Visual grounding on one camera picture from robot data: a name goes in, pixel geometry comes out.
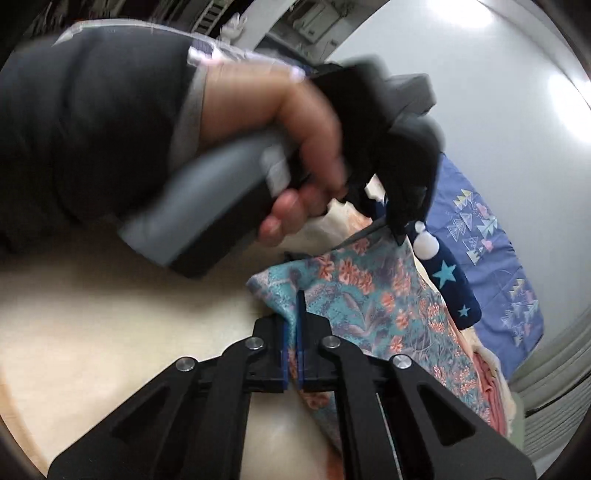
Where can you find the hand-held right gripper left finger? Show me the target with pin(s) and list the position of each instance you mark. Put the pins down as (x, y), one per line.
(285, 353)

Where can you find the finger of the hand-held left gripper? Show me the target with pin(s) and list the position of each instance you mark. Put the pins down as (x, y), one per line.
(364, 203)
(406, 212)

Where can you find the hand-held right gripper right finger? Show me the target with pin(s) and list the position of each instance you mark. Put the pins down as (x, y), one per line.
(301, 360)

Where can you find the teal floral shirt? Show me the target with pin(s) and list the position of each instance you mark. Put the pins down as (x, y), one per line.
(369, 300)

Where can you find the person's left forearm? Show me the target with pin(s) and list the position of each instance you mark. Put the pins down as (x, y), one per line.
(92, 115)

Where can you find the person's left hand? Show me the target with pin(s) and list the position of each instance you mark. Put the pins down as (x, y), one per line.
(286, 115)

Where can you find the navy star print cloth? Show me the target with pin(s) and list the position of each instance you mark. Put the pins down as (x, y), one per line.
(455, 295)

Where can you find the purple tree print pillow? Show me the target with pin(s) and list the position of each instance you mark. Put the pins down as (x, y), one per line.
(498, 258)

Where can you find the peach fleece blanket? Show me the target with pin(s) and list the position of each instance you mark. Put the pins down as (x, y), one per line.
(115, 323)

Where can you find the pink folded cloth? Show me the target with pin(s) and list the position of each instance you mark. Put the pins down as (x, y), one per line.
(489, 397)

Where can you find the white pleated curtain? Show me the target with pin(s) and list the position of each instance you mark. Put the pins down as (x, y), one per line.
(545, 369)

